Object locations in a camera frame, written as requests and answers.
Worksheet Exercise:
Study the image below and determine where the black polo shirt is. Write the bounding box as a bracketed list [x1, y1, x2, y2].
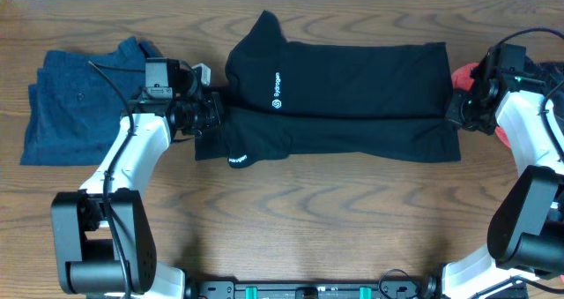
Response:
[195, 11, 461, 168]

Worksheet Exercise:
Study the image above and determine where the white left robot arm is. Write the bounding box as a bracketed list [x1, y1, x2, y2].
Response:
[50, 92, 224, 298]

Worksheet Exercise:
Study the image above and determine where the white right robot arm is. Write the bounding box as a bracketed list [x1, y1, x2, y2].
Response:
[435, 90, 563, 298]

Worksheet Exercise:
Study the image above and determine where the red garment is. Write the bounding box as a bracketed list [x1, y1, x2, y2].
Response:
[451, 63, 511, 148]

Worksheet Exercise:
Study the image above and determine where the black patterned garment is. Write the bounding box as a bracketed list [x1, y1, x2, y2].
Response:
[525, 57, 563, 131]

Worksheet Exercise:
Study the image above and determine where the folded navy blue garment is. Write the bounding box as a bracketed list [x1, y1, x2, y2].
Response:
[20, 37, 156, 166]

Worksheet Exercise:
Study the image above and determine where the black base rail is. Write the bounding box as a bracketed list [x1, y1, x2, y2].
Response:
[182, 271, 446, 299]

